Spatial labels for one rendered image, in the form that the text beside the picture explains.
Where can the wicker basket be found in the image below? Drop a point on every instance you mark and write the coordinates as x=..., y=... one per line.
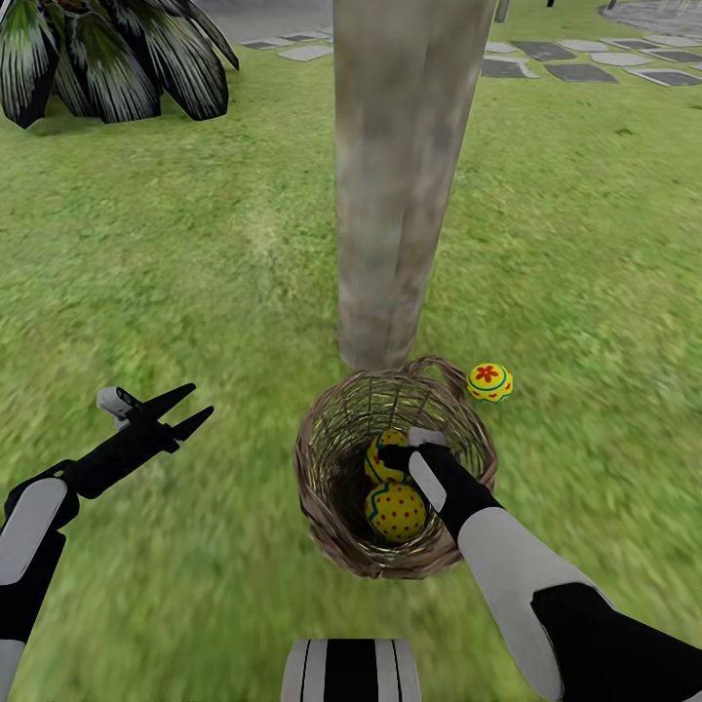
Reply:
x=318, y=462

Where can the easter egg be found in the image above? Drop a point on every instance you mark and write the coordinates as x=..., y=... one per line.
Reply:
x=374, y=469
x=395, y=511
x=490, y=383

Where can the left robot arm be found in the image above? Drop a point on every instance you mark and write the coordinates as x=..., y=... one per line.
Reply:
x=30, y=544

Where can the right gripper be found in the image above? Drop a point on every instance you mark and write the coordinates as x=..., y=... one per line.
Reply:
x=395, y=457

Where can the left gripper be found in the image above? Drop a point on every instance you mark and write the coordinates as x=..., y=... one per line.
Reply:
x=144, y=438

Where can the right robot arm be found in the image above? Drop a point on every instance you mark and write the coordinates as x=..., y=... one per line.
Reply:
x=565, y=634

